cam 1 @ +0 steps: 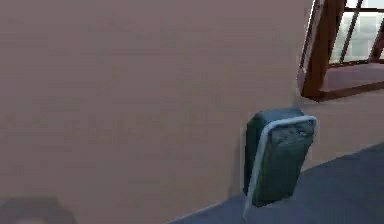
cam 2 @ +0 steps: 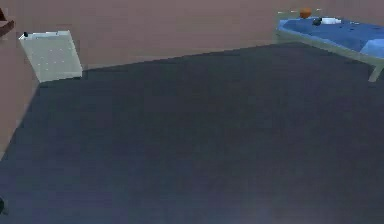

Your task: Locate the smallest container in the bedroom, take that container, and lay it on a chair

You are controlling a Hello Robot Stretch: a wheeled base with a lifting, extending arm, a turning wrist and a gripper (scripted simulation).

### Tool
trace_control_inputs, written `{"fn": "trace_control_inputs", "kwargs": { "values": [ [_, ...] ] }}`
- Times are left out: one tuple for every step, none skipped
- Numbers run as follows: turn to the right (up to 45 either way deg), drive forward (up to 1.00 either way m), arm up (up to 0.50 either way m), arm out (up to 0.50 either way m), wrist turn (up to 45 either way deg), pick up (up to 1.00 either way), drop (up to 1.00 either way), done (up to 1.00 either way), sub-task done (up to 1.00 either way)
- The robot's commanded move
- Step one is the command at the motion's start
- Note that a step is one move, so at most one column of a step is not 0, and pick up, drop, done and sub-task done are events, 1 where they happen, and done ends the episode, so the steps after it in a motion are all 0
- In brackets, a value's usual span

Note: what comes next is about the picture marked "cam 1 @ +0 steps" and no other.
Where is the dark green bin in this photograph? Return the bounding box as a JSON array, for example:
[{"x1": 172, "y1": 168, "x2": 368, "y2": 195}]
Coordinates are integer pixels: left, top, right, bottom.
[{"x1": 242, "y1": 107, "x2": 318, "y2": 219}]

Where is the brown framed window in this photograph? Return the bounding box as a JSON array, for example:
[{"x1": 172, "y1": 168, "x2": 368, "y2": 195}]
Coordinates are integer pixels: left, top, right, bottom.
[{"x1": 297, "y1": 0, "x2": 384, "y2": 102}]

